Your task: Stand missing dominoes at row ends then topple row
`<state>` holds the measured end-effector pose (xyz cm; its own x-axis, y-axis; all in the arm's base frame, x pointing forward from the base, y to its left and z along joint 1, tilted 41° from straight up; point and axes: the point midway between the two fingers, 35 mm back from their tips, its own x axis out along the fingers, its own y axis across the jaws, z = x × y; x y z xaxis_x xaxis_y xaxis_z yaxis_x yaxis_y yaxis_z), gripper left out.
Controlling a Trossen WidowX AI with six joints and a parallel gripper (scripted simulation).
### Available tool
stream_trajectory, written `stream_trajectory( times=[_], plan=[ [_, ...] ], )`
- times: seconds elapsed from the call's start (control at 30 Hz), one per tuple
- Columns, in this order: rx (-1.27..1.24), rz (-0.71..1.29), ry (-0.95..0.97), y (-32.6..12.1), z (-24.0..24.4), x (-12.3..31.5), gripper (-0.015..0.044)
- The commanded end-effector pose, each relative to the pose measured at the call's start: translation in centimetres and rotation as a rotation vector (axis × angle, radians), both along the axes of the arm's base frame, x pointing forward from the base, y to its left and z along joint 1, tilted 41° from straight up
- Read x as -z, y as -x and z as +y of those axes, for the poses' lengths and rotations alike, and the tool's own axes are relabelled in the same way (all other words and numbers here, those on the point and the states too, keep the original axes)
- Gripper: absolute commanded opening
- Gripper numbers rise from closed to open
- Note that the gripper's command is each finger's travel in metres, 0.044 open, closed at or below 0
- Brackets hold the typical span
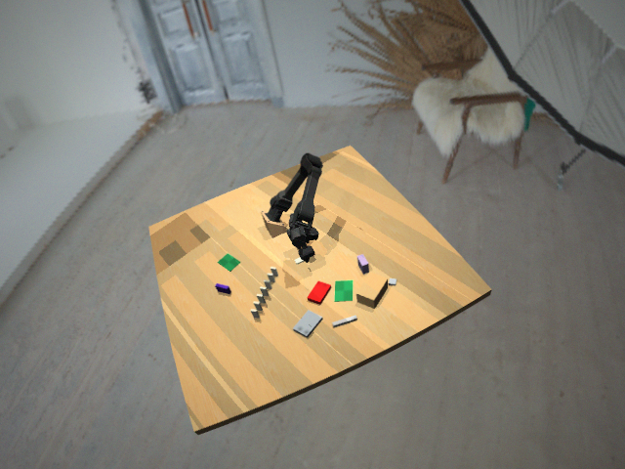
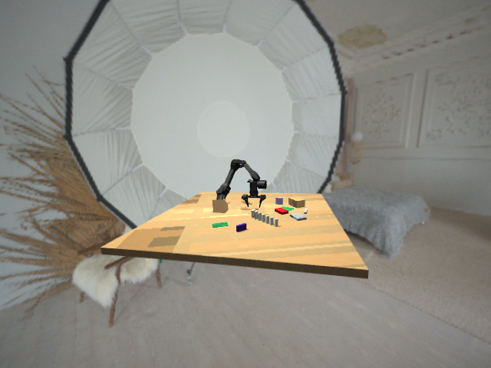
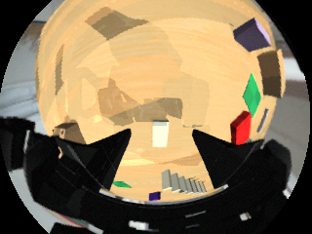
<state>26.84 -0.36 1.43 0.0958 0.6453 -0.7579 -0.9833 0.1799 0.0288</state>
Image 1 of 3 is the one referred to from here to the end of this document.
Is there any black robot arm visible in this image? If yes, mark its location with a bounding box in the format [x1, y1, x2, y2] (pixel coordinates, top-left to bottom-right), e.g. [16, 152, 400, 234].
[264, 153, 323, 247]

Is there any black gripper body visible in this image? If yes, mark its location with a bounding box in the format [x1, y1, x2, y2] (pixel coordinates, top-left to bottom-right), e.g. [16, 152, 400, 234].
[287, 229, 315, 260]

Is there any green flat block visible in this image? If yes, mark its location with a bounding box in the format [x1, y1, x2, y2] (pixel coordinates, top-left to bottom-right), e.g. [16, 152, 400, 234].
[335, 279, 354, 302]

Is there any red flat block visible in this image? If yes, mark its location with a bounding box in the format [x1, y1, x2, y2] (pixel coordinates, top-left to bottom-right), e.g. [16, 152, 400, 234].
[307, 281, 331, 305]

